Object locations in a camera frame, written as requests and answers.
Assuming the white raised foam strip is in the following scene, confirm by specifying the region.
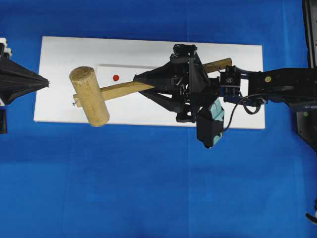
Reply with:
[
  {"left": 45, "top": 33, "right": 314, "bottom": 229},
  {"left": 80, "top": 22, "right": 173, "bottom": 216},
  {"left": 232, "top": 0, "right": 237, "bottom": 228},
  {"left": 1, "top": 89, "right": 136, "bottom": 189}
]
[{"left": 96, "top": 64, "right": 156, "bottom": 87}]

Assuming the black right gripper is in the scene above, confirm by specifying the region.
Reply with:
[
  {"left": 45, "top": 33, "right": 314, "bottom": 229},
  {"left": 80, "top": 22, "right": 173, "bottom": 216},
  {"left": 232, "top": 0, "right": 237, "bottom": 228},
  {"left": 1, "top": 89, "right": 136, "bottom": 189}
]
[{"left": 133, "top": 44, "right": 223, "bottom": 123}]

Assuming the black box at left edge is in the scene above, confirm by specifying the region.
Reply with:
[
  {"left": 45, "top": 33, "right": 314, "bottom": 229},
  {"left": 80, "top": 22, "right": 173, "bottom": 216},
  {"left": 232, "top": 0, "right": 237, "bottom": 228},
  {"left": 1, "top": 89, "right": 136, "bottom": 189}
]
[{"left": 0, "top": 109, "right": 7, "bottom": 134}]

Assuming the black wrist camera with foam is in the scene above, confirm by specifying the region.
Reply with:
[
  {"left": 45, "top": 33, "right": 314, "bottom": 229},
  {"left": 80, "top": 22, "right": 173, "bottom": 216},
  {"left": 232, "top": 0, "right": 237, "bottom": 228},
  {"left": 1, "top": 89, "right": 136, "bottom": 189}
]
[{"left": 196, "top": 99, "right": 224, "bottom": 148}]

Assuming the blue table cloth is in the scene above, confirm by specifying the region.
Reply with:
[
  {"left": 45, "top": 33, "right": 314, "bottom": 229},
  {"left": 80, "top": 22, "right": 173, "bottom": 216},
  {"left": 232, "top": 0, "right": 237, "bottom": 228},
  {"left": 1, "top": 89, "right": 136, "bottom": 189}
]
[{"left": 0, "top": 0, "right": 317, "bottom": 238}]

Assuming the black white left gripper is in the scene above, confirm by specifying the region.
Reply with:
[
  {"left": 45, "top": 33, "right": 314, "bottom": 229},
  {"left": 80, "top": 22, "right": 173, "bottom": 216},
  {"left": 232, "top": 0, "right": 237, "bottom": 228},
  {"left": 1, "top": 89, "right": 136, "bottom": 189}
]
[{"left": 0, "top": 38, "right": 49, "bottom": 105}]

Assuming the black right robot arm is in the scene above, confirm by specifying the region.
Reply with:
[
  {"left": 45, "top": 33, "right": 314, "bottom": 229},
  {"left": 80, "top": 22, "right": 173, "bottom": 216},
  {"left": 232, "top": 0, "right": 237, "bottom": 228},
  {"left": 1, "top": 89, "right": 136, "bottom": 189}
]
[{"left": 134, "top": 44, "right": 317, "bottom": 126}]

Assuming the white foam board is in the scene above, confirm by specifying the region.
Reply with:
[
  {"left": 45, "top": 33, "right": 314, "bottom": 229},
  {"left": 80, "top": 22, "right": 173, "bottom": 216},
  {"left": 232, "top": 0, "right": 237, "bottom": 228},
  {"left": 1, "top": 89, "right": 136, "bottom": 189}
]
[{"left": 34, "top": 37, "right": 265, "bottom": 129}]

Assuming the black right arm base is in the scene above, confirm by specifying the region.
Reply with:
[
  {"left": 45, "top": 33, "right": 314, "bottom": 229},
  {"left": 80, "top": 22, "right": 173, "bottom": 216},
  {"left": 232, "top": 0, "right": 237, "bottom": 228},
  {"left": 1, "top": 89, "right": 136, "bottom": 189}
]
[{"left": 296, "top": 0, "right": 317, "bottom": 150}]

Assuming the wooden mallet hammer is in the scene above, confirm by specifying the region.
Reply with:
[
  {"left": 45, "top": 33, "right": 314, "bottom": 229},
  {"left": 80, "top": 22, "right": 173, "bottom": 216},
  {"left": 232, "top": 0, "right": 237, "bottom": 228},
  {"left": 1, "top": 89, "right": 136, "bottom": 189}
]
[{"left": 69, "top": 58, "right": 232, "bottom": 126}]

